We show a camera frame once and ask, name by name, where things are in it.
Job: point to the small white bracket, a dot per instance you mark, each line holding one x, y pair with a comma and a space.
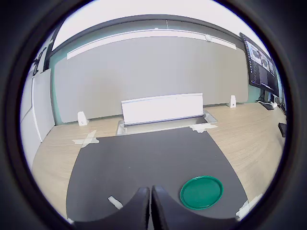
82, 119
232, 102

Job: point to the dark grey mat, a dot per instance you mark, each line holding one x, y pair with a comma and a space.
144, 155

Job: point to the round green lid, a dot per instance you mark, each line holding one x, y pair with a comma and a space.
201, 191

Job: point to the white partition panel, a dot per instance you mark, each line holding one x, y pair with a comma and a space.
40, 107

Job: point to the black device on desk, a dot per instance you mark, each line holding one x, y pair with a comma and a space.
283, 129

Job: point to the small white plastic terminal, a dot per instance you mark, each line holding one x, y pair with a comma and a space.
115, 202

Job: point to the round white wall device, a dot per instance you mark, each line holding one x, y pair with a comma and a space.
208, 37

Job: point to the white tape piece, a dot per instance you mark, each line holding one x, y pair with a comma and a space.
71, 220
248, 207
87, 141
202, 127

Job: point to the black computer monitor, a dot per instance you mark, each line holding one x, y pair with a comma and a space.
261, 72

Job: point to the grey partition panel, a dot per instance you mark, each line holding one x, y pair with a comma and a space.
148, 76

